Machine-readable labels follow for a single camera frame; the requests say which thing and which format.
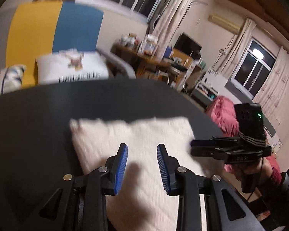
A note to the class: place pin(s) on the wall air conditioner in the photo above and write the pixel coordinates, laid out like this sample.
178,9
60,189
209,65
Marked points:
224,22

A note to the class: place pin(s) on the wooden desk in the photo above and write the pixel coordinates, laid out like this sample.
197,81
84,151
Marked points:
147,61

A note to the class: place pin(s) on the blue folding chair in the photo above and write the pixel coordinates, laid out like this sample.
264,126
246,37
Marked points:
168,51

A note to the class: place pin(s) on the wooden chair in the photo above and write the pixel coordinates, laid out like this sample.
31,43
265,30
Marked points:
180,54

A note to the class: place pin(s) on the geometric patterned pillow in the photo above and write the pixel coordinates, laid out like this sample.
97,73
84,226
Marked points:
12,77

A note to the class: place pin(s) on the white knit sweater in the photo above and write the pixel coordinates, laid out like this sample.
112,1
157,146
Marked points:
144,137

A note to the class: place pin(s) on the person's right hand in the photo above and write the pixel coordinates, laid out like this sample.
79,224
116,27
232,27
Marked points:
263,170

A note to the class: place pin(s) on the low white shelf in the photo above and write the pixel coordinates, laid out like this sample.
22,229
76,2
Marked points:
202,96

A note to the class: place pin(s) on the pink ruffled bedspread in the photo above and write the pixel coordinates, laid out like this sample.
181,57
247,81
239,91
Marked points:
224,110

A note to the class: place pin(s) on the black flat screen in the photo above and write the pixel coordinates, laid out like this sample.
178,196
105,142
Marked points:
186,45

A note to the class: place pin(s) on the bent metal pipe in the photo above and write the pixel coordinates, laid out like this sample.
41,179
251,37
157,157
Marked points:
191,7

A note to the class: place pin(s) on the white deer print pillow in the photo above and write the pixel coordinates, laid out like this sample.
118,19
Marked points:
91,67

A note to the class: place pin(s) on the large clear plastic container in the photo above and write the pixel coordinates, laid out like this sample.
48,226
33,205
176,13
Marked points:
150,47

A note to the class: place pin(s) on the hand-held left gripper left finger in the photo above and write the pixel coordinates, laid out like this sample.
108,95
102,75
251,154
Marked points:
120,170

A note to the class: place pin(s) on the person's right forearm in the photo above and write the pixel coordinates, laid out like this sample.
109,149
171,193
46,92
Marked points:
279,185

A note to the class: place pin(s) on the grey yellow blue sofa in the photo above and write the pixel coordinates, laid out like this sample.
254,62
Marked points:
74,26

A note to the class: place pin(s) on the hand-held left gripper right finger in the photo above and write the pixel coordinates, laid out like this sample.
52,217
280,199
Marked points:
163,168

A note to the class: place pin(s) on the small window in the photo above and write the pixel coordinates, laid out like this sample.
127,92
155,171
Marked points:
252,74

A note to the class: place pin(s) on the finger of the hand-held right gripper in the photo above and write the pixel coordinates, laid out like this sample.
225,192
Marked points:
202,143
207,151

